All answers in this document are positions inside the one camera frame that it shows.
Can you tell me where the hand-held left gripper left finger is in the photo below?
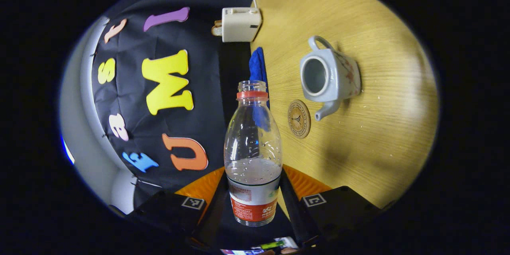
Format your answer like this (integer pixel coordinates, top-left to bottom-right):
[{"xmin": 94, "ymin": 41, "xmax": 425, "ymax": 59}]
[{"xmin": 126, "ymin": 166, "xmax": 231, "ymax": 245}]

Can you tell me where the round wooden coaster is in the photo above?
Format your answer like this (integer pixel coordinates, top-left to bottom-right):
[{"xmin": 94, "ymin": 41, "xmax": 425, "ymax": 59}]
[{"xmin": 288, "ymin": 100, "xmax": 311, "ymax": 139}]

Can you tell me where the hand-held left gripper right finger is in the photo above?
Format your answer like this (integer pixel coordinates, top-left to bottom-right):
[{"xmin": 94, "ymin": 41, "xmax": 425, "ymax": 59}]
[{"xmin": 279, "ymin": 164, "xmax": 385, "ymax": 248}]

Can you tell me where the blue folded towel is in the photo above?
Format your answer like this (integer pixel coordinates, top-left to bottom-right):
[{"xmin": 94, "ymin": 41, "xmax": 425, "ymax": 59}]
[{"xmin": 249, "ymin": 47, "xmax": 271, "ymax": 132}]

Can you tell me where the clear plastic water bottle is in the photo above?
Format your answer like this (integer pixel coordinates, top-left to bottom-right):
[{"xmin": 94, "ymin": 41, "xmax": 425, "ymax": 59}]
[{"xmin": 224, "ymin": 80, "xmax": 282, "ymax": 227}]

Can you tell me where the white toaster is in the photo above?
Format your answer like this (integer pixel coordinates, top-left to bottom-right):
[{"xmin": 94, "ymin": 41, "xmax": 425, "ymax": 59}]
[{"xmin": 221, "ymin": 7, "xmax": 262, "ymax": 43}]

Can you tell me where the black backdrop cloth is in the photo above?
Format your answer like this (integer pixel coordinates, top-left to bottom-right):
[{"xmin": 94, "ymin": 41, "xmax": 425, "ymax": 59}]
[{"xmin": 91, "ymin": 0, "xmax": 271, "ymax": 212}]

